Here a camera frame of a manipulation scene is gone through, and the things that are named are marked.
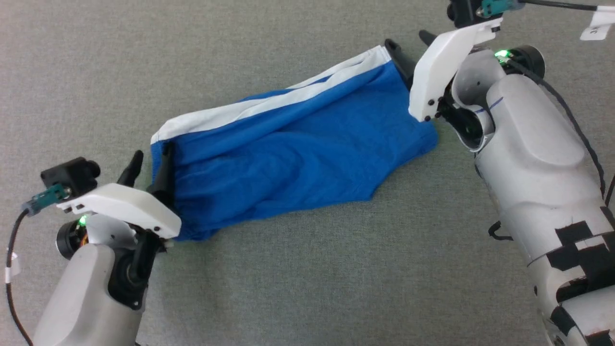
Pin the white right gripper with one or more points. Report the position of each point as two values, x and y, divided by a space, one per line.
442 53

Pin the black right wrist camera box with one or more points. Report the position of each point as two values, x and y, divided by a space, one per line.
463 12

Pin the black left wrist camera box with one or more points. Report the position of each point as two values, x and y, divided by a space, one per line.
72 175

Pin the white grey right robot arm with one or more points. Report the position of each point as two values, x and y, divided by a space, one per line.
533 158

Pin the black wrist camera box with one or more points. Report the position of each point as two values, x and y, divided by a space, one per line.
72 175
463 12

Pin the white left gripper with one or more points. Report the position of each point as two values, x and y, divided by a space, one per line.
125 206

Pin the blue shorts with white stripe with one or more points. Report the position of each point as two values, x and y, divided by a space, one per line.
288 158

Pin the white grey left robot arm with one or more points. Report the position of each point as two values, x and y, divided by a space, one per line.
86 288

